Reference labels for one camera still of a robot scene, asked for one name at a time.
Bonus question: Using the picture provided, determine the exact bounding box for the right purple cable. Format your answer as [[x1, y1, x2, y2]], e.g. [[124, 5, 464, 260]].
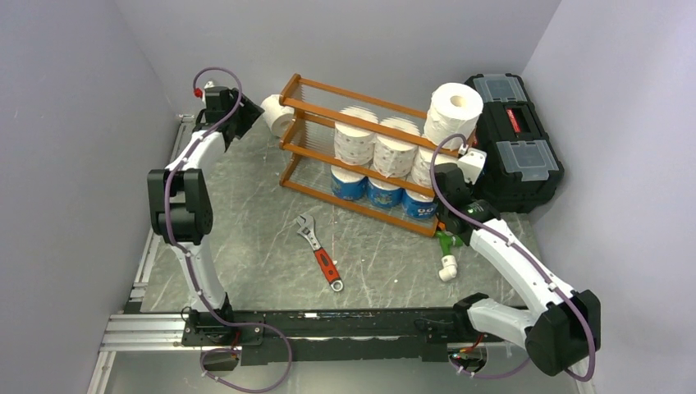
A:
[[429, 133, 597, 383]]

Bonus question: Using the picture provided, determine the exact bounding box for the red handled adjustable wrench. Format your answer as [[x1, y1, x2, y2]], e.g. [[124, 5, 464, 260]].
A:
[[295, 214, 344, 292]]

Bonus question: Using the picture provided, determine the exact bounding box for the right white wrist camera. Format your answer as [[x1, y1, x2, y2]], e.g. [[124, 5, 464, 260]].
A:
[[456, 147, 487, 185]]

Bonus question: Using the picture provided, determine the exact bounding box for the black plastic toolbox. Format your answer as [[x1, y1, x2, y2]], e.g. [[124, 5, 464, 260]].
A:
[[465, 73, 565, 213]]

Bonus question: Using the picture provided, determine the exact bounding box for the blue roll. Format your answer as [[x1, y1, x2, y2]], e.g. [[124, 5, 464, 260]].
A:
[[401, 190, 437, 220], [331, 166, 367, 201], [367, 177, 404, 208]]

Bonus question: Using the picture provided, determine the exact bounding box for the plain white paper roll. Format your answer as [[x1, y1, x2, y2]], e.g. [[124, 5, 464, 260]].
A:
[[424, 82, 483, 150]]

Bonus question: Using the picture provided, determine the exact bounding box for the dotted white roll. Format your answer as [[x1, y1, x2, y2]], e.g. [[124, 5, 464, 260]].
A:
[[334, 106, 379, 166], [373, 117, 420, 178], [410, 147, 434, 188]]

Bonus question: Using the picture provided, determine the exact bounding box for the dotted white roll front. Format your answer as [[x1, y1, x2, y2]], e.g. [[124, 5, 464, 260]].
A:
[[373, 117, 420, 178]]

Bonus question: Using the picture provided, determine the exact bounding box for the orange wooden shelf rack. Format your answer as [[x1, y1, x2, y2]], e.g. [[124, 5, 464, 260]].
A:
[[279, 73, 442, 236]]

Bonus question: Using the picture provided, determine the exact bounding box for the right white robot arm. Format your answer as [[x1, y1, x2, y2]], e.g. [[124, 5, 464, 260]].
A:
[[430, 163, 601, 382]]

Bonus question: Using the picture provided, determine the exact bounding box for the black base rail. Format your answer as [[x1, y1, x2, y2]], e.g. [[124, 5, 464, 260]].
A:
[[181, 307, 498, 366]]

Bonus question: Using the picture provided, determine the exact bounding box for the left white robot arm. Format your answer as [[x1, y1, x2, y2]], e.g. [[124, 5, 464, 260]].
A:
[[147, 86, 263, 345]]

